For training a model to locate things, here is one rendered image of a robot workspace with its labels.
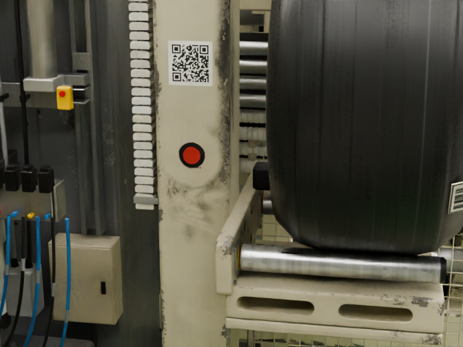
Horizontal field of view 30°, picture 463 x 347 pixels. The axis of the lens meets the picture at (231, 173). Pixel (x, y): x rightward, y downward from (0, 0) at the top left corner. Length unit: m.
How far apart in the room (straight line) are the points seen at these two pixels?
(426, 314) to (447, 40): 0.47
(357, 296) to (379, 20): 0.47
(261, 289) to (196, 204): 0.19
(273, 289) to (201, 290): 0.18
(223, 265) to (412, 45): 0.48
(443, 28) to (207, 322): 0.70
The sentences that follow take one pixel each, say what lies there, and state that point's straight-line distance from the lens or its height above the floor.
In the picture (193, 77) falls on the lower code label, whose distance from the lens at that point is 1.46.
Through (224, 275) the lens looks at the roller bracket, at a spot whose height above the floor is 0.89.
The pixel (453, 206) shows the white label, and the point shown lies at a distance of 1.31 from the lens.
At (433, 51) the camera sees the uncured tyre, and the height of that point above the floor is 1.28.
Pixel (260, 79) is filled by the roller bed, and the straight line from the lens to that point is 1.86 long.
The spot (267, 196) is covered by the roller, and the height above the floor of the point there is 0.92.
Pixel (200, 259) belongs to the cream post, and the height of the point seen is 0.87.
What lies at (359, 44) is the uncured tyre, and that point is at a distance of 1.22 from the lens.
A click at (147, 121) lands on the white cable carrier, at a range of 1.51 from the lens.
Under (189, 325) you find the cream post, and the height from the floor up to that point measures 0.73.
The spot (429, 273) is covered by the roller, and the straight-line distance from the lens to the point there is 1.44.
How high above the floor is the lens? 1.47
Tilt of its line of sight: 17 degrees down
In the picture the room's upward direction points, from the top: straight up
